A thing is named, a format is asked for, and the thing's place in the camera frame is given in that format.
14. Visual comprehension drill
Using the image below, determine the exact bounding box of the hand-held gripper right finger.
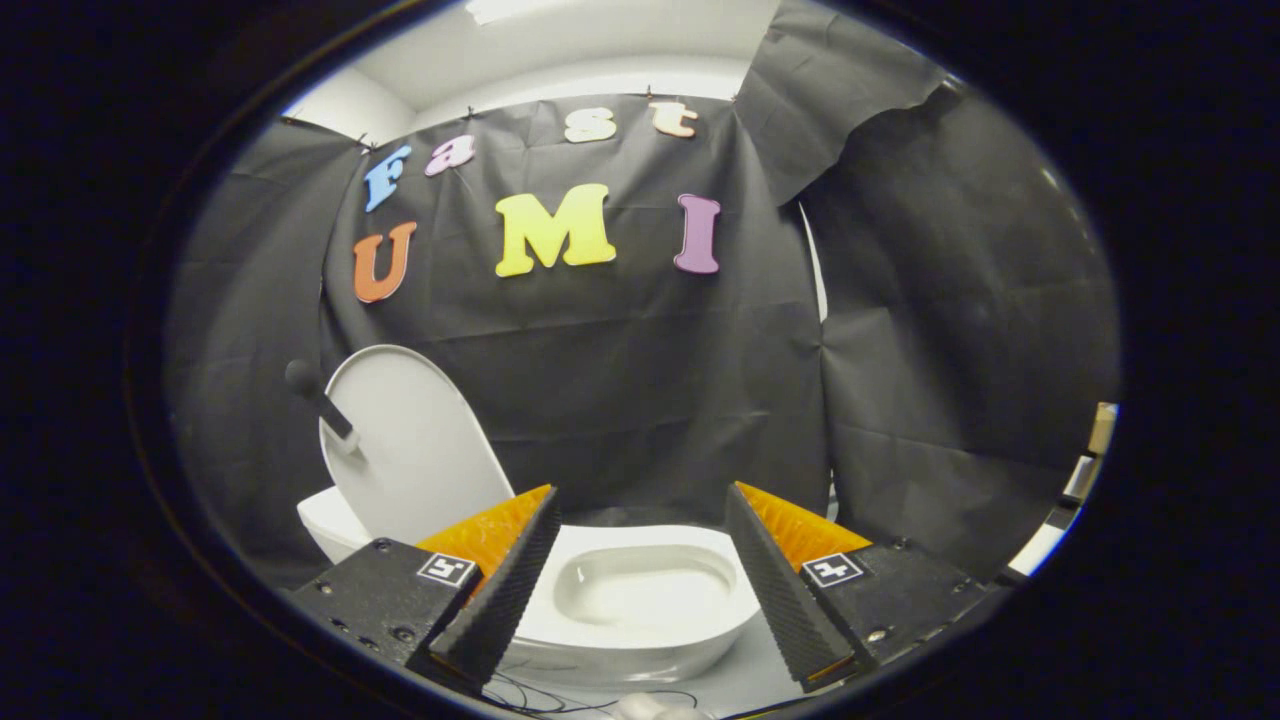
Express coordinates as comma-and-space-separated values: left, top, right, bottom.
724, 481, 1003, 694

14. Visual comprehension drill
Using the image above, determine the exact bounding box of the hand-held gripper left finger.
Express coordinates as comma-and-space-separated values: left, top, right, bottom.
288, 484, 563, 691

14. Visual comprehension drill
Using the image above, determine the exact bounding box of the white toilet lid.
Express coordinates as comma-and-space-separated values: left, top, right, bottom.
320, 344, 516, 546

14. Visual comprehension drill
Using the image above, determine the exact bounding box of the black lid handle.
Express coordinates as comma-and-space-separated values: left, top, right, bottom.
285, 360, 358, 443

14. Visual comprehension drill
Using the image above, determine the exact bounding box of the white toilet bowl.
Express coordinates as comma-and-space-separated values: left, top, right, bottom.
500, 525, 763, 686

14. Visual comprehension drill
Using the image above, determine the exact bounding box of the black backdrop cloth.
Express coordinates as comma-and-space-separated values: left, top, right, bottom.
165, 0, 1121, 591

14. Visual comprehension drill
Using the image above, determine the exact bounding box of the white shelf board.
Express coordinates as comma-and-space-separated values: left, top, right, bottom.
1005, 520, 1071, 579

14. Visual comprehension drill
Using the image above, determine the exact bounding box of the thin black cable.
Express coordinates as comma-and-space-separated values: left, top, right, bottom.
485, 670, 701, 716

